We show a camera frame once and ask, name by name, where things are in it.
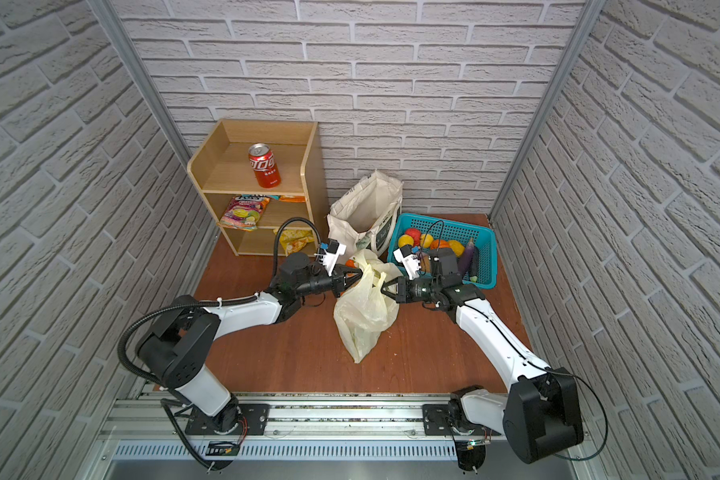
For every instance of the red toy tomato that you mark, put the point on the red toy tomato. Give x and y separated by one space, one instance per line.
415 235

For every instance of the orange Fox's candy bag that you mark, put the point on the orange Fox's candy bag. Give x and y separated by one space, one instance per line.
292 199

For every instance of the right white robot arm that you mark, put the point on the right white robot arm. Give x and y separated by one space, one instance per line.
539 415

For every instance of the red cola can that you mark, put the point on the red cola can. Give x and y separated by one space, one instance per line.
264 166

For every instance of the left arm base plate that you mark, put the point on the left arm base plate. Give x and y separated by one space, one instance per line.
230 421

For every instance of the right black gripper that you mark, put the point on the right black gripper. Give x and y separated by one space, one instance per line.
390 292

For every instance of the wooden shelf unit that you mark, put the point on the wooden shelf unit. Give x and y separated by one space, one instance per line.
282 160

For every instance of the yellow chip bag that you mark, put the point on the yellow chip bag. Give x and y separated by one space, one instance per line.
295 240

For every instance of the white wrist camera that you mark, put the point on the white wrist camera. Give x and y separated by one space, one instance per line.
329 253
409 257

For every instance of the purple toy eggplant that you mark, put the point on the purple toy eggplant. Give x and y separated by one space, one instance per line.
467 259

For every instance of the pink green candy bag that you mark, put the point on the pink green candy bag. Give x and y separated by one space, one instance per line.
244 212

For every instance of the aluminium rail frame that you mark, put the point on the aluminium rail frame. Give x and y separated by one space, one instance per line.
319 436

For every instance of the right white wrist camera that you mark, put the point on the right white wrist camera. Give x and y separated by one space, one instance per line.
409 257

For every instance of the teal plastic basket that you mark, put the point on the teal plastic basket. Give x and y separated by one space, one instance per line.
483 238

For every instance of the thin cream plastic bag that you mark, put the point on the thin cream plastic bag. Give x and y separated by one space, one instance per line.
362 313

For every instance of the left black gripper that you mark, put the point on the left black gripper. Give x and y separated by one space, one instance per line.
341 276

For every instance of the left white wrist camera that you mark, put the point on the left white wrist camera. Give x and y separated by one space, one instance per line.
329 253

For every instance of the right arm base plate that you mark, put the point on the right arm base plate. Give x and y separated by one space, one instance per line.
449 419

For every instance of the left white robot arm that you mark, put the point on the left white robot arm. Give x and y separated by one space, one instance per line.
176 346

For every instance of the orange toy pumpkin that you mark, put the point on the orange toy pumpkin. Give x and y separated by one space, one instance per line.
439 244

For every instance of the canvas tote bag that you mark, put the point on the canvas tote bag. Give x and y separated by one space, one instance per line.
365 216

